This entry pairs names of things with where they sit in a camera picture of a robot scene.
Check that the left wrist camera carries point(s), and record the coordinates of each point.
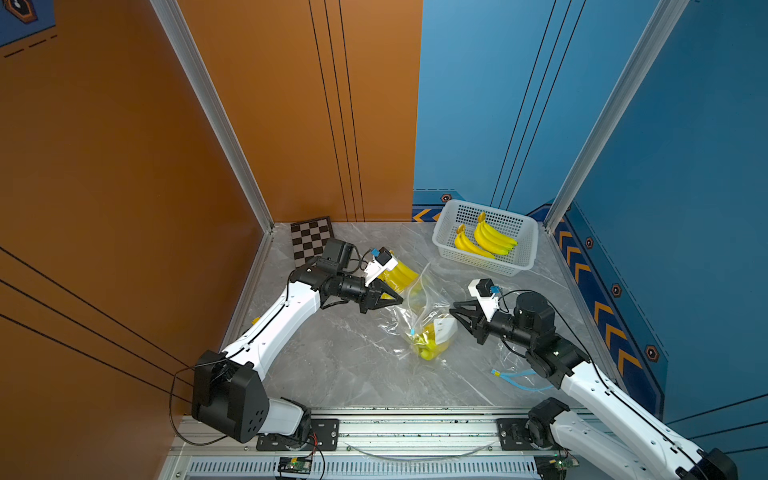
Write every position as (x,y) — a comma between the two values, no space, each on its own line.
(379,266)

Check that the clear zip-top bag blue seal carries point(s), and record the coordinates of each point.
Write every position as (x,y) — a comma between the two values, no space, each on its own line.
(516,371)

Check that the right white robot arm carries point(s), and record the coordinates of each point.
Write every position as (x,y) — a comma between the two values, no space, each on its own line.
(637,445)

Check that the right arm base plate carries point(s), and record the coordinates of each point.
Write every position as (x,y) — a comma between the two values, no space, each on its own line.
(514,434)

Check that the white plastic basket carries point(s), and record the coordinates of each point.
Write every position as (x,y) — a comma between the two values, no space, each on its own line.
(523,229)

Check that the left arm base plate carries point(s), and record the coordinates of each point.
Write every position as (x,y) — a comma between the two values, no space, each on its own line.
(319,433)

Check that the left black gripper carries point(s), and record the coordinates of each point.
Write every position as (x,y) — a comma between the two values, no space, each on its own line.
(373,295)

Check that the right green circuit board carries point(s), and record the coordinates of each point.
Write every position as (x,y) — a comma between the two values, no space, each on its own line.
(555,468)

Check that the left green circuit board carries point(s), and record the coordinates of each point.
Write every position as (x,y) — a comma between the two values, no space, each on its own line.
(294,467)

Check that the brown checkered chessboard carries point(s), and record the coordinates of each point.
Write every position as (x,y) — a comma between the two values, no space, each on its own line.
(309,237)

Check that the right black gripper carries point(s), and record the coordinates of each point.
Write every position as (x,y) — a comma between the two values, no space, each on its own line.
(479,322)

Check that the green circuit board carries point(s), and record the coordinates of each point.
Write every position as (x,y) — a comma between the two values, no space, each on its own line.
(294,467)
(555,468)

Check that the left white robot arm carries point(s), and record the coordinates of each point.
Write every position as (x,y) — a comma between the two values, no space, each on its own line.
(228,391)

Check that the aluminium front rail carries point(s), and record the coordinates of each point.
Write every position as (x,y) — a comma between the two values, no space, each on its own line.
(385,432)

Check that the yellow banana bunch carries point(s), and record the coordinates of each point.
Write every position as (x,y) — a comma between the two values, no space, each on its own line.
(492,240)

